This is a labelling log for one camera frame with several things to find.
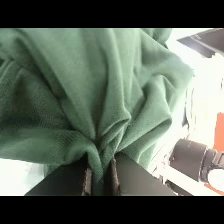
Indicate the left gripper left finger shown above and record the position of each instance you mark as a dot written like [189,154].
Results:
[63,181]

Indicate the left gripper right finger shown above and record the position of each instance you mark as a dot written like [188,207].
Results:
[140,181]

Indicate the green shirt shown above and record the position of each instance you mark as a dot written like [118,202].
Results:
[83,100]

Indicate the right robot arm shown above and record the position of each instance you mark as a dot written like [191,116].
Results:
[195,161]

